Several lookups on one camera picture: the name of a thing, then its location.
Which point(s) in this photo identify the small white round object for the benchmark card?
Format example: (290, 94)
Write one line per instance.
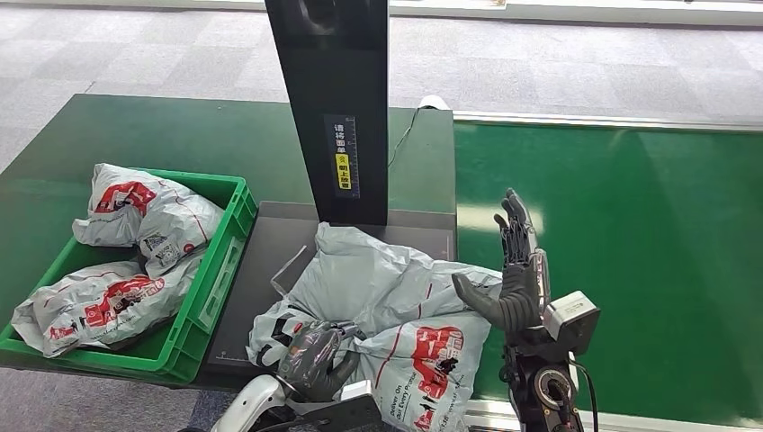
(434, 102)

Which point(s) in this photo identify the green conveyor belt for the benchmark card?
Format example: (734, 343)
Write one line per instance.
(656, 238)

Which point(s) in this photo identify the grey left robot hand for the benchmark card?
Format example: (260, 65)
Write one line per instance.
(313, 358)

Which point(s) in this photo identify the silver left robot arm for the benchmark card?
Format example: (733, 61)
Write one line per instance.
(250, 405)

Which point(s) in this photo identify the black scanner column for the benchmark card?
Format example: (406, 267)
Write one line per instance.
(337, 71)

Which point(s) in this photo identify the silver conveyor frame rail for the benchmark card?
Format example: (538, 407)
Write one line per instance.
(596, 120)
(656, 424)

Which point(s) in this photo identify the green plastic crate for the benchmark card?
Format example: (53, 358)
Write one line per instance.
(232, 214)

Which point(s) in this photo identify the grey mailer package red print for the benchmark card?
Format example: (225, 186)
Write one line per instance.
(167, 220)
(101, 304)

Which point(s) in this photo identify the large grey mailer package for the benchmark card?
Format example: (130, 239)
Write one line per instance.
(381, 298)

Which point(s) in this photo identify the black yellow column label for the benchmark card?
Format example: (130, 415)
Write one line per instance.
(342, 155)

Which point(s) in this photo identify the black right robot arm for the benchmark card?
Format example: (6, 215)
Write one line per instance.
(542, 387)

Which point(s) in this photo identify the black scanner platform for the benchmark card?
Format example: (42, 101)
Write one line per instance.
(268, 256)

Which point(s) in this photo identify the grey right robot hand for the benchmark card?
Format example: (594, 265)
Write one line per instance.
(518, 286)

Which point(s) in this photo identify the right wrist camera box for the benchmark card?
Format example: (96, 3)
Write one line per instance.
(572, 319)

